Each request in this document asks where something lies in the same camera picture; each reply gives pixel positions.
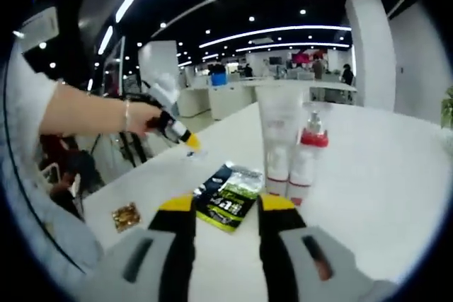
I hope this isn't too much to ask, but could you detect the person's striped shirt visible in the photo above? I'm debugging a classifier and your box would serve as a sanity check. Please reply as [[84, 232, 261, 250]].
[[0, 43, 105, 281]]

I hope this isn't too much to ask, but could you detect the white office counter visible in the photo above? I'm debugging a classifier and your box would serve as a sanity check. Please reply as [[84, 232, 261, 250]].
[[176, 79, 358, 121]]

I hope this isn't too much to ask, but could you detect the black cable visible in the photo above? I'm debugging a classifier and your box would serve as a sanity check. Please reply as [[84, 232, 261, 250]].
[[2, 68, 86, 275]]

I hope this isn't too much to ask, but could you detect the person's left hand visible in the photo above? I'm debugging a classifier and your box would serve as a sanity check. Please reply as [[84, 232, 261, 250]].
[[125, 100, 163, 137]]

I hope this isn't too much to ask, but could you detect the green potted plant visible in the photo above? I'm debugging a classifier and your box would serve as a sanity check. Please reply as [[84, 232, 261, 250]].
[[440, 85, 453, 129]]

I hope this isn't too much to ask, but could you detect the white skincare tube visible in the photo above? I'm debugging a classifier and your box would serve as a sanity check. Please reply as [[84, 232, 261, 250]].
[[254, 86, 313, 196]]

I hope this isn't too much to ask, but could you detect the silver foil packet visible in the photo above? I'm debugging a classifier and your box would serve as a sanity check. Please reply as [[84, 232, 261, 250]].
[[221, 161, 265, 194]]

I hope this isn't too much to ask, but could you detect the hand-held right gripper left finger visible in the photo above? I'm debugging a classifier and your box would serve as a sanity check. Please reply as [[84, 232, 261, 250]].
[[81, 194, 197, 302]]

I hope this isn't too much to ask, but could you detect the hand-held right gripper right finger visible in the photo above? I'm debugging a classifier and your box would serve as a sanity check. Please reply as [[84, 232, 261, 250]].
[[257, 194, 399, 302]]

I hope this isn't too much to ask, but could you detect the gold foil sachet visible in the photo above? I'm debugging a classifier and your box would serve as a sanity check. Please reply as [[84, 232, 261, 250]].
[[111, 202, 143, 234]]

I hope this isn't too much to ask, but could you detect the white skincare bottle red collar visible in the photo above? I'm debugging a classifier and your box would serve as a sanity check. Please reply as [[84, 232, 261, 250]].
[[287, 102, 331, 208]]

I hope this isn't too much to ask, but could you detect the red wall display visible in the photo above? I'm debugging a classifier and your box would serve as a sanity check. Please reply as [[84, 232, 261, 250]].
[[290, 50, 312, 65]]

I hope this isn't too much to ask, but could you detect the green black sachet packet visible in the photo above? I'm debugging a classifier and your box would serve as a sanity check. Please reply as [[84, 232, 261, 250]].
[[194, 165, 261, 235]]

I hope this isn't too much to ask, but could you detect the blue barrel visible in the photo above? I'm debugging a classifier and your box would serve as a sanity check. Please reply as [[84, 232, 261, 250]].
[[210, 71, 228, 87]]

